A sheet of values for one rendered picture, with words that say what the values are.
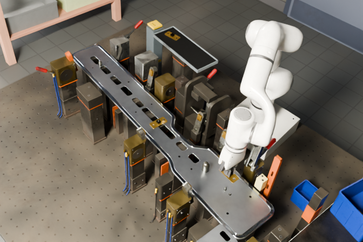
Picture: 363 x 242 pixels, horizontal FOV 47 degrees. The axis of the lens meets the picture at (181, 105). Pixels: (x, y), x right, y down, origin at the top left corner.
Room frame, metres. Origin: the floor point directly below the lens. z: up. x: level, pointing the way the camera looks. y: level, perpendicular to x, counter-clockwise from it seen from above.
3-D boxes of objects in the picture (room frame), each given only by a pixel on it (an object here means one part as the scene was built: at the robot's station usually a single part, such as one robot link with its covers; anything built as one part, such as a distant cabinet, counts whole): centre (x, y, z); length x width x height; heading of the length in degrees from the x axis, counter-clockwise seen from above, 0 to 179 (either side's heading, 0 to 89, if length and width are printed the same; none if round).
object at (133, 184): (1.17, 0.20, 0.87); 0.12 x 0.07 x 0.35; 132
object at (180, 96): (1.52, -0.03, 0.89); 0.12 x 0.07 x 0.38; 132
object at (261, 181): (1.03, -0.36, 0.88); 0.04 x 0.04 x 0.37; 42
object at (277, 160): (1.03, -0.39, 0.95); 0.03 x 0.01 x 0.50; 42
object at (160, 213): (1.02, 0.06, 0.84); 0.10 x 0.05 x 0.29; 132
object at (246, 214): (1.36, 0.12, 1.00); 1.38 x 0.22 x 0.02; 42
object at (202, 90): (1.41, -0.12, 0.95); 0.18 x 0.13 x 0.49; 42
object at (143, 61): (1.71, 0.19, 0.90); 0.13 x 0.08 x 0.41; 132
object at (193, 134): (1.32, -0.08, 0.85); 0.04 x 0.03 x 0.29; 42
